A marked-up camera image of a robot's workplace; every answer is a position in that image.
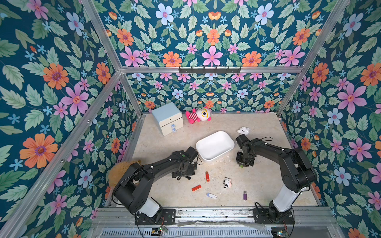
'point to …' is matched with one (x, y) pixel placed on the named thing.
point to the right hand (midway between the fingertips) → (240, 164)
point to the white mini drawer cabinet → (169, 118)
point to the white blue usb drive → (211, 195)
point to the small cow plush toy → (227, 182)
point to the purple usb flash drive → (245, 195)
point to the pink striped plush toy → (201, 114)
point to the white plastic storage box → (214, 146)
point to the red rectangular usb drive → (196, 188)
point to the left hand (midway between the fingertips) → (188, 172)
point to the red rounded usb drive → (207, 176)
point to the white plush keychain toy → (243, 130)
